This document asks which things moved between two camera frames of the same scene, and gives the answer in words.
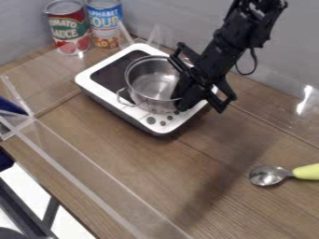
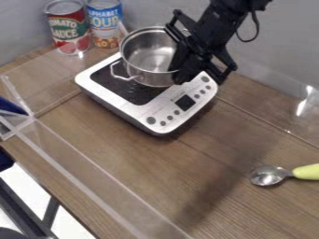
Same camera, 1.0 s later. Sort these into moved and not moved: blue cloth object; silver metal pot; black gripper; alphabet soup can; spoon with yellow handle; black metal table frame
Moved: silver metal pot; black gripper
Not moved: spoon with yellow handle; alphabet soup can; blue cloth object; black metal table frame
